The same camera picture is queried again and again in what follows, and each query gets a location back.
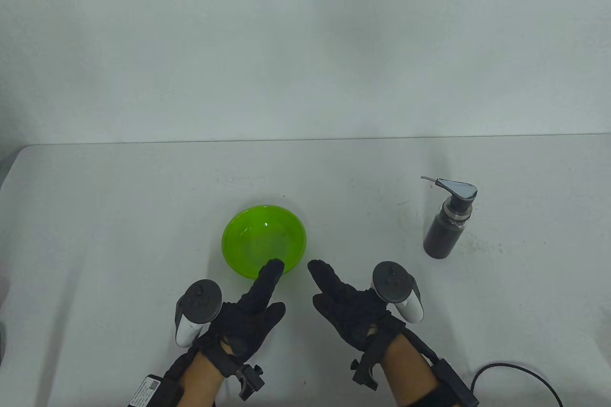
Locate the person's right hand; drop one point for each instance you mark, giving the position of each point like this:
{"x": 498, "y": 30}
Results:
{"x": 353, "y": 311}

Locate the person's left hand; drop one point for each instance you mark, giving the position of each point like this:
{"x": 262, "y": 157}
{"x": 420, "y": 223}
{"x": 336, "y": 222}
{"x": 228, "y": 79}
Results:
{"x": 248, "y": 316}

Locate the green plastic bowl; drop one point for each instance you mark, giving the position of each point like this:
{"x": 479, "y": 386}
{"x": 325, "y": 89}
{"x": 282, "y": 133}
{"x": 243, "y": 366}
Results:
{"x": 262, "y": 240}

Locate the dark sauce pump bottle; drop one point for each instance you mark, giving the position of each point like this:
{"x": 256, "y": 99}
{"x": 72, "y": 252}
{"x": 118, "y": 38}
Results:
{"x": 444, "y": 233}

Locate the person's left forearm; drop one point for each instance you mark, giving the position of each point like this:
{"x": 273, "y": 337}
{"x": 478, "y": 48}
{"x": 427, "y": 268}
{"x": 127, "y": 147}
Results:
{"x": 203, "y": 380}

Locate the person's right forearm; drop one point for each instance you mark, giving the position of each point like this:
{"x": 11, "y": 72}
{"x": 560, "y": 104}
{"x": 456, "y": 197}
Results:
{"x": 410, "y": 373}

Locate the white and black right controller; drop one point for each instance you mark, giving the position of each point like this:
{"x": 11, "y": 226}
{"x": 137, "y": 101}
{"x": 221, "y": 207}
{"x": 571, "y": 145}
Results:
{"x": 396, "y": 287}

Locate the white and black controller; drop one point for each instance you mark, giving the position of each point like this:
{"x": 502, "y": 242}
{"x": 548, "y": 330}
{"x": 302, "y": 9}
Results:
{"x": 396, "y": 287}
{"x": 198, "y": 304}

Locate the white and black left controller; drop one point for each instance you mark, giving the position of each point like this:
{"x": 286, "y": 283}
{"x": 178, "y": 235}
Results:
{"x": 198, "y": 304}

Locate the black box with white label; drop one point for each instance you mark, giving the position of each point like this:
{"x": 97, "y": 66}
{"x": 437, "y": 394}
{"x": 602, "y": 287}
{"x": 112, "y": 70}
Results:
{"x": 152, "y": 392}

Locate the plain black box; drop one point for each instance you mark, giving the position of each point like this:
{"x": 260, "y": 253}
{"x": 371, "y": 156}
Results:
{"x": 456, "y": 385}

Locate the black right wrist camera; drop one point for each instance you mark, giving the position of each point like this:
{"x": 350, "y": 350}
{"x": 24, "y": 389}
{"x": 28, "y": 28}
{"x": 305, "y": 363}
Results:
{"x": 365, "y": 371}

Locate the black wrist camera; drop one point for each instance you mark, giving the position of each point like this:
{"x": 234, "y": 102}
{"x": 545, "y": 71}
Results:
{"x": 250, "y": 380}
{"x": 365, "y": 371}

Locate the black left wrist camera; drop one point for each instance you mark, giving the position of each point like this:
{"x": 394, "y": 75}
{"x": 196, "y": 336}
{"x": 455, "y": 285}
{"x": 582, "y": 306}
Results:
{"x": 250, "y": 380}

